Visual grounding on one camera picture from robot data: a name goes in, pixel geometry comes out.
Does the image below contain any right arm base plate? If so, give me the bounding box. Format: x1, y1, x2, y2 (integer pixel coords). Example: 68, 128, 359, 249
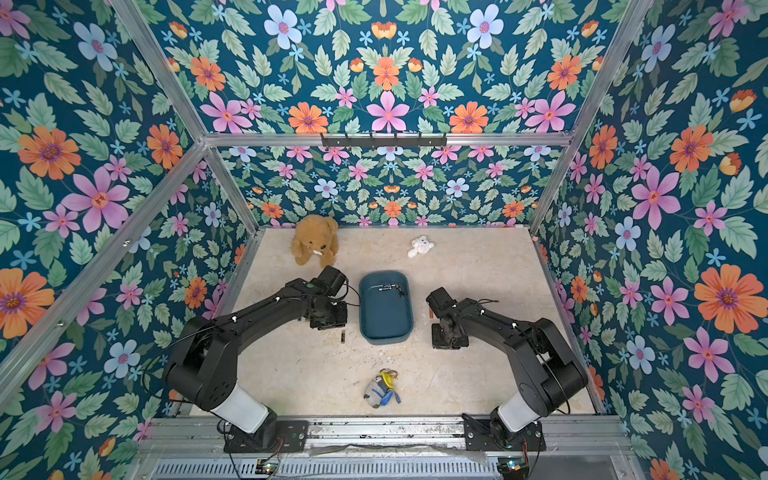
461, 413, 546, 452

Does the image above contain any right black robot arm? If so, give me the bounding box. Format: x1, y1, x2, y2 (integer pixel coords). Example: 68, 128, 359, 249
426, 288, 589, 442

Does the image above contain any small white plush bunny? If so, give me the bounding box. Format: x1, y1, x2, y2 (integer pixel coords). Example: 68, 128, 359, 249
407, 235, 435, 258

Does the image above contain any grey plush toy keychain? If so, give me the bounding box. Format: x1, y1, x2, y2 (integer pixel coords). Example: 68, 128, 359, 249
363, 369, 401, 409

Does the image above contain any black silver battery in box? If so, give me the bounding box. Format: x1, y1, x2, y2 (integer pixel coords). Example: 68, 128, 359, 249
372, 284, 405, 298

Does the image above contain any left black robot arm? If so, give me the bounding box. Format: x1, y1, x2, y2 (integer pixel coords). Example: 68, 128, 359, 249
163, 266, 348, 435

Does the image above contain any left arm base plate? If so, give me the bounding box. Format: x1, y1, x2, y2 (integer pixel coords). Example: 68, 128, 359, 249
223, 420, 309, 454

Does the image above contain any black wall hook rail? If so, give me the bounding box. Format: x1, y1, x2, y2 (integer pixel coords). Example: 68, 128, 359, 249
320, 133, 448, 149

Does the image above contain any teal plastic storage box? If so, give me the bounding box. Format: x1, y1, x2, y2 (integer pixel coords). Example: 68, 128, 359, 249
359, 271, 414, 345

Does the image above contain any brown teddy bear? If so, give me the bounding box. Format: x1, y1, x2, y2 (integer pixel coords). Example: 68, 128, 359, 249
291, 215, 339, 268

